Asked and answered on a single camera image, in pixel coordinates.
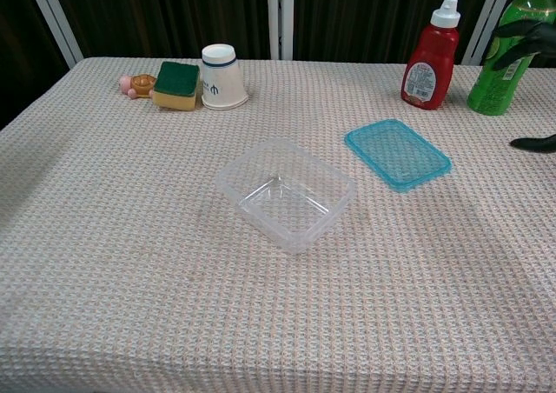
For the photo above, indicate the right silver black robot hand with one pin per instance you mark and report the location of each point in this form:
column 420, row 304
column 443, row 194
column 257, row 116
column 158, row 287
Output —
column 532, row 30

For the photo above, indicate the clear blue plastic container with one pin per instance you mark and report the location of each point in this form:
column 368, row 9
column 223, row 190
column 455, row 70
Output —
column 286, row 206
column 397, row 154

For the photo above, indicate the green tea bottle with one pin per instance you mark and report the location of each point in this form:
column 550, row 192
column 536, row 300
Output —
column 495, row 88

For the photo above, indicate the red ketchup bottle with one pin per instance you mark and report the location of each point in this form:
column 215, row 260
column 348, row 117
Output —
column 430, row 71

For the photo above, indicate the white paper cup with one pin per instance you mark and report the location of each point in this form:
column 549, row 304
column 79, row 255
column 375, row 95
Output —
column 221, row 84

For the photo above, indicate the green yellow sponge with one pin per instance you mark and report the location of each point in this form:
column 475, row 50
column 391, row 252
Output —
column 176, row 84

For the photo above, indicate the small turtle toy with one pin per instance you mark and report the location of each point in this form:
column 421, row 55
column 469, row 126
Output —
column 141, row 85

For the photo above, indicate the beige waffle tablecloth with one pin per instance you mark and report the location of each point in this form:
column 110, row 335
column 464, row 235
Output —
column 130, row 236

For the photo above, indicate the white frame post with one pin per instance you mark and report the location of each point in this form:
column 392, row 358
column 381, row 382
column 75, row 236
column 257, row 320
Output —
column 280, row 15
column 484, row 28
column 54, row 19

